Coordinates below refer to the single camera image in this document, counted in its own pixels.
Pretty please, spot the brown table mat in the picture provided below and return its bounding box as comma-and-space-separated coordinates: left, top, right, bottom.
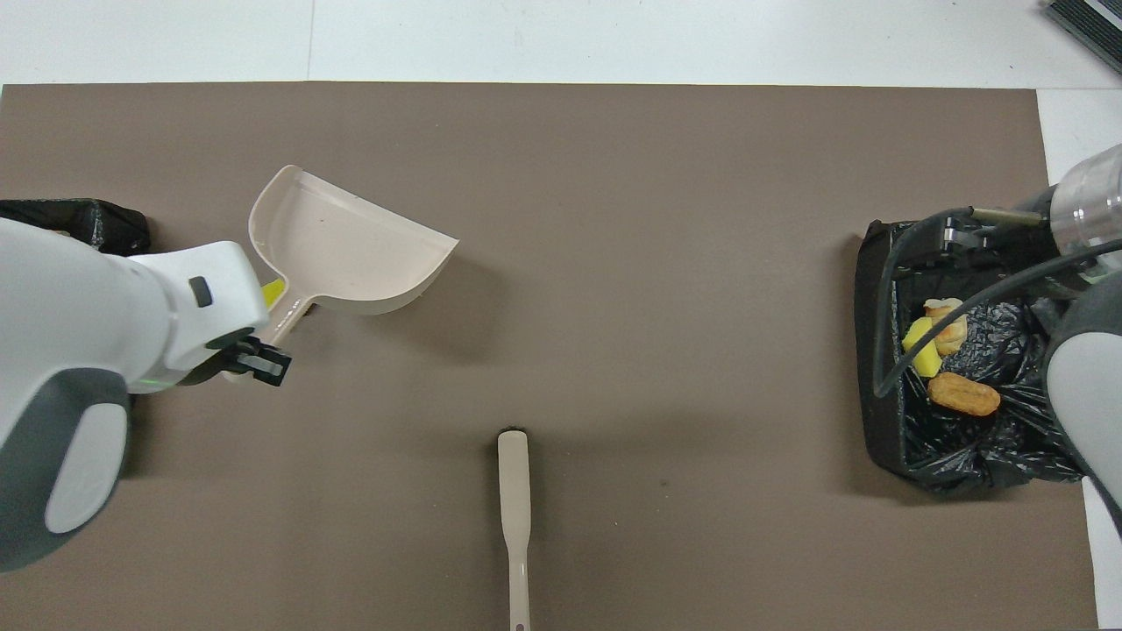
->
0, 82, 1101, 631

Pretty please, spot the brown bread roll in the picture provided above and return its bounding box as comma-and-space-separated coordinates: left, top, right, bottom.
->
927, 372, 1002, 418

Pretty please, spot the dark ribbed panel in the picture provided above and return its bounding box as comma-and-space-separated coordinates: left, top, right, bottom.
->
1043, 0, 1122, 75

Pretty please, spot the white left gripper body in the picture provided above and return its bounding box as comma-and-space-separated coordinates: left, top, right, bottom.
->
131, 329, 264, 393

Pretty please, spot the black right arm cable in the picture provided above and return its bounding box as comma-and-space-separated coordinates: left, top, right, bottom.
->
872, 206, 1122, 400

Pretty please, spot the bin with black bag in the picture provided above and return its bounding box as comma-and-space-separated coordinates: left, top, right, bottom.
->
855, 215, 1092, 496
0, 198, 152, 257

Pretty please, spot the striped bread roll piece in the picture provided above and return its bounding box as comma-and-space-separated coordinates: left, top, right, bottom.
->
924, 298, 970, 356

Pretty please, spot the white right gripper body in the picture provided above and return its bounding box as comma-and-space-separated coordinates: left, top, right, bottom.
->
986, 184, 1088, 294

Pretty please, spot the small yellow sponge wedge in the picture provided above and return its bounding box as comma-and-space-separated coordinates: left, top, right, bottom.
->
903, 316, 944, 379

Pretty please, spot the beige plastic dustpan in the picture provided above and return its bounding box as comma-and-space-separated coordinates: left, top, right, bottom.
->
221, 165, 460, 384

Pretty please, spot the beige hand brush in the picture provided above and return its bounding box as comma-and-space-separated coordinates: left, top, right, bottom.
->
497, 429, 532, 631

